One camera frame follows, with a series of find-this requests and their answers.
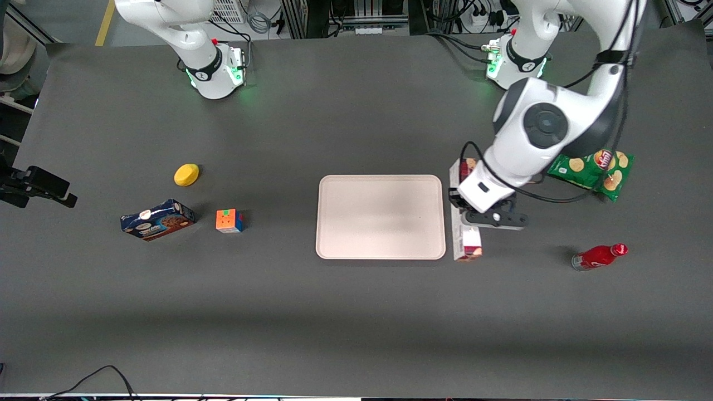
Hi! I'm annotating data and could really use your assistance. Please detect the blue cookie box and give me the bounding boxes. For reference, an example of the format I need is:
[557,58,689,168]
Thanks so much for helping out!
[120,199,196,242]

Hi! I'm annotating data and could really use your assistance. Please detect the yellow lemon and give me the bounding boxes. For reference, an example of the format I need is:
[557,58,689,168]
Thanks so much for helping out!
[173,163,200,187]

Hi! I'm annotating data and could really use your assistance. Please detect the white power strip with plugs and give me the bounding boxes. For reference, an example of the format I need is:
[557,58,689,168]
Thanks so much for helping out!
[469,8,505,31]

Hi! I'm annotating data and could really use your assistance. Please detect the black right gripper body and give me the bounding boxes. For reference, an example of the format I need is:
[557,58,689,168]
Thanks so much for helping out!
[0,167,28,209]

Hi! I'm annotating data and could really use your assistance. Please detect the long red cookie box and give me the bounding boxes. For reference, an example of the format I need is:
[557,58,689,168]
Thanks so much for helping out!
[449,158,484,263]

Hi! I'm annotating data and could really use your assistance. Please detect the black left base cables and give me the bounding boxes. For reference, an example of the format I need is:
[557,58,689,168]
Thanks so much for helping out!
[424,29,502,66]

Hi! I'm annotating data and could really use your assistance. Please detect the colourful puzzle cube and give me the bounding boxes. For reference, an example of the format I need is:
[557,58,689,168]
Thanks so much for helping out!
[216,208,245,234]

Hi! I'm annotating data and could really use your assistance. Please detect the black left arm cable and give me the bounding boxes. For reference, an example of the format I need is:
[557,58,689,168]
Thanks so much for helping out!
[459,0,642,204]

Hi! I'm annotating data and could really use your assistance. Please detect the thin black table-edge cable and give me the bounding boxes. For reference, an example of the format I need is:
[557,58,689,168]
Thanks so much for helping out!
[39,365,140,401]

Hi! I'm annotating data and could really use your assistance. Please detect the grey coiled cable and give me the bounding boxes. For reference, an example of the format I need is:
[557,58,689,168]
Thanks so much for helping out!
[246,0,275,35]

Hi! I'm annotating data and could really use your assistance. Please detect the black right base cable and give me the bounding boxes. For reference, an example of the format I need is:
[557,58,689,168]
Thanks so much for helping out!
[207,19,252,56]

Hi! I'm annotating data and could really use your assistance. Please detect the beige chair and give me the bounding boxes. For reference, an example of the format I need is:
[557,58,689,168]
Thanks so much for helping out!
[0,0,38,76]

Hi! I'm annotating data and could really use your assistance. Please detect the aluminium equipment rack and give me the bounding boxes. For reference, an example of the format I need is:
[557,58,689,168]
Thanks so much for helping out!
[281,0,410,40]

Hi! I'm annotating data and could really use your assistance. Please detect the red soda bottle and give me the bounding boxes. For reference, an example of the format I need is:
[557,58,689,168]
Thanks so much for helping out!
[572,243,629,272]

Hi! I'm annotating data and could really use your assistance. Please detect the beige plastic tray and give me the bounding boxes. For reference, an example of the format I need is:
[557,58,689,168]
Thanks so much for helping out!
[315,174,447,261]

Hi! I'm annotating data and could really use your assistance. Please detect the green chips bag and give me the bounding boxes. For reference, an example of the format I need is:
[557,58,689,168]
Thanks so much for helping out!
[547,149,636,203]

